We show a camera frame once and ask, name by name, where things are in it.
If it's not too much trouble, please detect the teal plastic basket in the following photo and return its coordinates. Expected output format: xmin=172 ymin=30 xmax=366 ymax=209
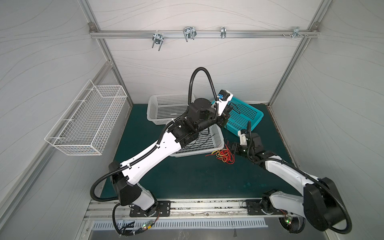
xmin=225 ymin=97 xmax=264 ymax=136

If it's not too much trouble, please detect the black cable in basket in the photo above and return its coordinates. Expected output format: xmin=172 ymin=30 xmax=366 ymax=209
xmin=191 ymin=128 xmax=216 ymax=149

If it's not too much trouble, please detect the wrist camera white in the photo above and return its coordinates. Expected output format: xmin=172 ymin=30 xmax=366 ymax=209
xmin=215 ymin=90 xmax=234 ymax=116
xmin=238 ymin=129 xmax=248 ymax=146

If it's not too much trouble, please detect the white plastic basket far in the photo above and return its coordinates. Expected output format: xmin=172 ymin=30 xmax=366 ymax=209
xmin=147 ymin=93 xmax=188 ymax=125

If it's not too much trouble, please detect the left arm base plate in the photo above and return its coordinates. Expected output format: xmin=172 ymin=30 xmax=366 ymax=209
xmin=130 ymin=201 xmax=171 ymax=218

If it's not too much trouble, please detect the aluminium crossbar rail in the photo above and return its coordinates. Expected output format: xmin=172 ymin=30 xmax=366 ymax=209
xmin=90 ymin=29 xmax=321 ymax=39

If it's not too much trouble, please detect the white plastic basket near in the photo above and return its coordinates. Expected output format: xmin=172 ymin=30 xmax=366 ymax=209
xmin=171 ymin=125 xmax=225 ymax=158

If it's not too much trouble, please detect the white plastic basket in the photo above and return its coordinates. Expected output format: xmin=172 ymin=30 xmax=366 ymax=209
xmin=171 ymin=125 xmax=225 ymax=158
xmin=147 ymin=93 xmax=188 ymax=125

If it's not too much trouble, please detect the metal hook clamp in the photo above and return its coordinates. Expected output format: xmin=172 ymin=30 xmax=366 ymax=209
xmin=152 ymin=33 xmax=164 ymax=51
xmin=221 ymin=27 xmax=227 ymax=39
xmin=282 ymin=27 xmax=309 ymax=39
xmin=183 ymin=27 xmax=197 ymax=42

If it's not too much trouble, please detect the red cable tangle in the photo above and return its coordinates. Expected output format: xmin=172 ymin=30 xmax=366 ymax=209
xmin=205 ymin=142 xmax=236 ymax=165

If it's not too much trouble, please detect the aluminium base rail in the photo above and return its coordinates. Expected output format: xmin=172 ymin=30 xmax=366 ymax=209
xmin=84 ymin=198 xmax=289 ymax=220

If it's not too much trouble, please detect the yellow cable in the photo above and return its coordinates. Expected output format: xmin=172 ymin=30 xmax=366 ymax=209
xmin=211 ymin=149 xmax=229 ymax=160

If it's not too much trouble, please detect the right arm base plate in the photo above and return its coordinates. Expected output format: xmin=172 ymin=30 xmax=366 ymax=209
xmin=241 ymin=199 xmax=269 ymax=216

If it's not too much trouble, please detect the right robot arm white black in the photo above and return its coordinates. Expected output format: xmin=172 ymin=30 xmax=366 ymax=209
xmin=230 ymin=124 xmax=353 ymax=235

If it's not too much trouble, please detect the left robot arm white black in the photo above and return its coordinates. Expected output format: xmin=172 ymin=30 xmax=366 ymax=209
xmin=90 ymin=67 xmax=233 ymax=213

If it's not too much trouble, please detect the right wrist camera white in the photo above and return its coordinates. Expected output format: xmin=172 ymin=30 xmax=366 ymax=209
xmin=238 ymin=129 xmax=248 ymax=146

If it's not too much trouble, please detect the white wire wall basket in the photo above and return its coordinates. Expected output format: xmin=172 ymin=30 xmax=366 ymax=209
xmin=45 ymin=80 xmax=127 ymax=156

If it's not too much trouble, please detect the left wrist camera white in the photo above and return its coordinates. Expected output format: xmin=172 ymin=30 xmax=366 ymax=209
xmin=215 ymin=90 xmax=234 ymax=116

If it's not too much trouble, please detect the white vented cable duct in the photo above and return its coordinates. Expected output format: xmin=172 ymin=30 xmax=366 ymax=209
xmin=92 ymin=218 xmax=268 ymax=231

